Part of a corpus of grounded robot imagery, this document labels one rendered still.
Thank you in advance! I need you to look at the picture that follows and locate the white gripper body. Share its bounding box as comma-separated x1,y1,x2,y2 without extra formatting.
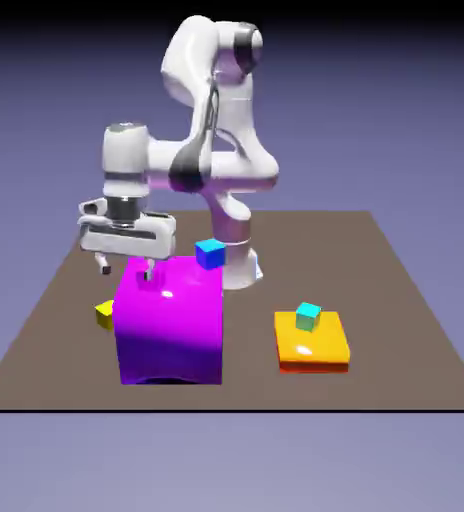
77,211,178,262

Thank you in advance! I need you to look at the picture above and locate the small yellow cube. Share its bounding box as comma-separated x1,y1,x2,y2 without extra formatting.
94,299,116,332

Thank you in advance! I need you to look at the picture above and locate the small blue cube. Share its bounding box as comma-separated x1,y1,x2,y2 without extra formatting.
194,238,228,271

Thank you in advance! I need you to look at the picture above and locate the small cyan cube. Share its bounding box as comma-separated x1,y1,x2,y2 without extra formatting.
294,301,323,334

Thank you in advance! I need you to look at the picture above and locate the large magenta box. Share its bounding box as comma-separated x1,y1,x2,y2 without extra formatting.
112,255,225,386

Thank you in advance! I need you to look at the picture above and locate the large orange box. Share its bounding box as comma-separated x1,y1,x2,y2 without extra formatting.
273,310,352,375

